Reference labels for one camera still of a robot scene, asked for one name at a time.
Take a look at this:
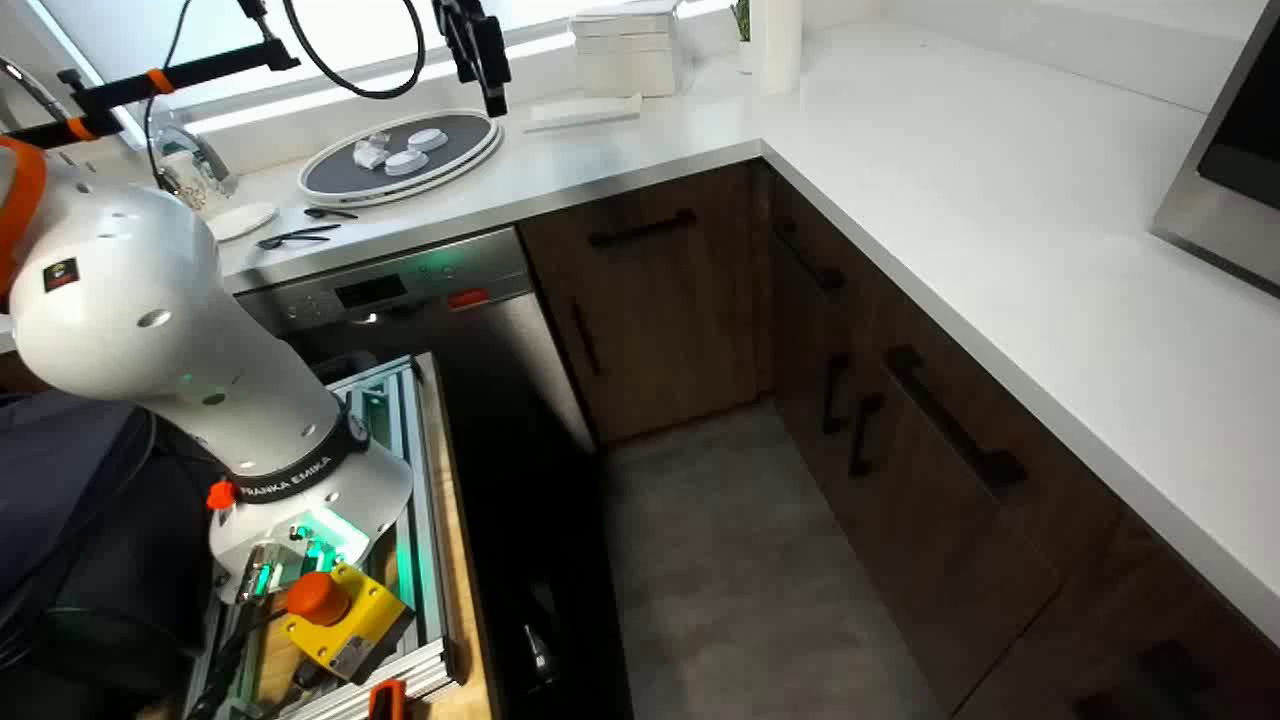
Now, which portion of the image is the stainless steel dishwasher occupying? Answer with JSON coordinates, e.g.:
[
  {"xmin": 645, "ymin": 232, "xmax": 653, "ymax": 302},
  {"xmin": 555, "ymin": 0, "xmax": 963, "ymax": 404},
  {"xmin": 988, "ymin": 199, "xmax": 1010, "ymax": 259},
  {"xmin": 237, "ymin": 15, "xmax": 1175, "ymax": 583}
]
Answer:
[{"xmin": 237, "ymin": 225, "xmax": 632, "ymax": 720}]

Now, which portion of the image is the dark blue fabric cover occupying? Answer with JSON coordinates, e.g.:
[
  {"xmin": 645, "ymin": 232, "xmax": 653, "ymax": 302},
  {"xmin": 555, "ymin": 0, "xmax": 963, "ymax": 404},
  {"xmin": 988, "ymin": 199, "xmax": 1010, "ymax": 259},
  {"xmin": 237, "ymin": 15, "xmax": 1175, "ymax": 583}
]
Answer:
[{"xmin": 0, "ymin": 387, "xmax": 232, "ymax": 720}]

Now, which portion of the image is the yellow emergency stop box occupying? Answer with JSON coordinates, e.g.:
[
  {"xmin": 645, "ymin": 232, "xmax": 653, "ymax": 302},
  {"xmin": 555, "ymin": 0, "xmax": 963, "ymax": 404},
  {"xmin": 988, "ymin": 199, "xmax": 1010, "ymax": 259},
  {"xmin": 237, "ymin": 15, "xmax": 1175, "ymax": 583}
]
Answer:
[{"xmin": 275, "ymin": 558, "xmax": 411, "ymax": 682}]

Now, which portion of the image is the black clamp bar with orange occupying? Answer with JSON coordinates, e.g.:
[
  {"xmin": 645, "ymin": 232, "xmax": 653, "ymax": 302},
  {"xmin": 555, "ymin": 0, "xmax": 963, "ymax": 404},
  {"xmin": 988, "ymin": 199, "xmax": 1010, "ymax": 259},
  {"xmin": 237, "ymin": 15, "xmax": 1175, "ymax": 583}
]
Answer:
[{"xmin": 0, "ymin": 36, "xmax": 304, "ymax": 151}]

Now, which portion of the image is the brown wooden drawer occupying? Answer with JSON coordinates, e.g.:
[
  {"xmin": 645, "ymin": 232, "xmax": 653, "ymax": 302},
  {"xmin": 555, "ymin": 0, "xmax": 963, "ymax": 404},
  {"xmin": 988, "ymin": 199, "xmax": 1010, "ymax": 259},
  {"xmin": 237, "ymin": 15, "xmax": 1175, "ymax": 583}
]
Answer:
[{"xmin": 517, "ymin": 160, "xmax": 778, "ymax": 302}]

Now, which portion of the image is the white paper towel roll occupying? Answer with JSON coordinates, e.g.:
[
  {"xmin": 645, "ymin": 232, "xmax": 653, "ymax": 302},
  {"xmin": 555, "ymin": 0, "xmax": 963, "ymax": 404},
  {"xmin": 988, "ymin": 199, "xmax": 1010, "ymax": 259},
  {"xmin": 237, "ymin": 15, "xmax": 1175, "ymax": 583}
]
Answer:
[{"xmin": 747, "ymin": 0, "xmax": 808, "ymax": 101}]

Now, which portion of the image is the dark wooden cabinet unit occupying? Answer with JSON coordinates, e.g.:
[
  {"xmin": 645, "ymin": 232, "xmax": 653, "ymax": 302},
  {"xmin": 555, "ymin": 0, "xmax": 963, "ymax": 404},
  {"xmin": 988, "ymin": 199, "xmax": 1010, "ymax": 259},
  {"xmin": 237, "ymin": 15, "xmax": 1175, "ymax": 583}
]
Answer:
[{"xmin": 760, "ymin": 154, "xmax": 1280, "ymax": 720}]

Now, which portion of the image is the window with white frame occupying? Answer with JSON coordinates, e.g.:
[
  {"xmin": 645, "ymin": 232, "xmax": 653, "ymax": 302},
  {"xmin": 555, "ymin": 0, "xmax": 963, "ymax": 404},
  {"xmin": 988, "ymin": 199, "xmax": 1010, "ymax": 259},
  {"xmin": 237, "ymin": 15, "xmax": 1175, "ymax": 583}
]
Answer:
[{"xmin": 23, "ymin": 0, "xmax": 754, "ymax": 135}]

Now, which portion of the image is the small white round dish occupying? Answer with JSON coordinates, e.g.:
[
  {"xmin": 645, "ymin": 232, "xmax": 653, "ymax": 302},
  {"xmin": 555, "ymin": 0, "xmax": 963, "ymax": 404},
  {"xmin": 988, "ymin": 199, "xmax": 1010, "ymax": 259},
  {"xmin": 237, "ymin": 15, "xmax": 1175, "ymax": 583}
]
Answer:
[{"xmin": 199, "ymin": 195, "xmax": 283, "ymax": 247}]

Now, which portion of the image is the stainless steel microwave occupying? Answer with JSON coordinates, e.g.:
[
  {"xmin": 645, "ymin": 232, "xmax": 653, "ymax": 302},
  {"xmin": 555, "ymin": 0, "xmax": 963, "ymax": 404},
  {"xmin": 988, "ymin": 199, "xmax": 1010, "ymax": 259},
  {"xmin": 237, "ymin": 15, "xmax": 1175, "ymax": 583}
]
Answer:
[{"xmin": 1147, "ymin": 0, "xmax": 1280, "ymax": 302}]

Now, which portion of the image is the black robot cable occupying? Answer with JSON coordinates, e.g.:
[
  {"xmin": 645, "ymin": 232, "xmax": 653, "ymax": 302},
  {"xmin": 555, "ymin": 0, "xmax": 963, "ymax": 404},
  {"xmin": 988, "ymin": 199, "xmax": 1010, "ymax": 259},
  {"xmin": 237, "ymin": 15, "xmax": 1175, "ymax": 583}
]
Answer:
[{"xmin": 275, "ymin": 0, "xmax": 433, "ymax": 105}]

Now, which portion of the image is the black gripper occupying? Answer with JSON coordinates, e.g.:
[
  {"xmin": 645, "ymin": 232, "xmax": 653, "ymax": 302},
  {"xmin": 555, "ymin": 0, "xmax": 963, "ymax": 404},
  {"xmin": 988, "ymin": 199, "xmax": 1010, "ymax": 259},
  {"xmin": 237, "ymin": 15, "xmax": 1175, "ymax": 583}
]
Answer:
[{"xmin": 429, "ymin": 0, "xmax": 517, "ymax": 122}]

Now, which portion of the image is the round grey tray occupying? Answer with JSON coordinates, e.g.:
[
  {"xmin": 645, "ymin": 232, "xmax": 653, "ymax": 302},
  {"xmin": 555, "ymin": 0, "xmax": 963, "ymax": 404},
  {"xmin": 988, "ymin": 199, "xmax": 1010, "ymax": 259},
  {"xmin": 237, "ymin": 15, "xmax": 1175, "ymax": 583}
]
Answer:
[{"xmin": 294, "ymin": 106, "xmax": 508, "ymax": 207}]

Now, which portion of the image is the orange clamp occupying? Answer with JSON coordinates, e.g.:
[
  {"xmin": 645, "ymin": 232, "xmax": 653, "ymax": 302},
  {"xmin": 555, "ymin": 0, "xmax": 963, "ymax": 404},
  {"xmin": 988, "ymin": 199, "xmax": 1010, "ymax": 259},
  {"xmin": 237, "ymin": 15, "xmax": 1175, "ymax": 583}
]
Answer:
[{"xmin": 364, "ymin": 675, "xmax": 417, "ymax": 720}]

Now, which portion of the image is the thin black wire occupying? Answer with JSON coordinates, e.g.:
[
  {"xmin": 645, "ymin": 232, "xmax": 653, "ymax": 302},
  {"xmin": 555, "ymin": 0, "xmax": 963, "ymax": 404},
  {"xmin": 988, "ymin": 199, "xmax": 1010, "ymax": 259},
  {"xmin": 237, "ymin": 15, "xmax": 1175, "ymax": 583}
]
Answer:
[{"xmin": 142, "ymin": 0, "xmax": 199, "ymax": 193}]

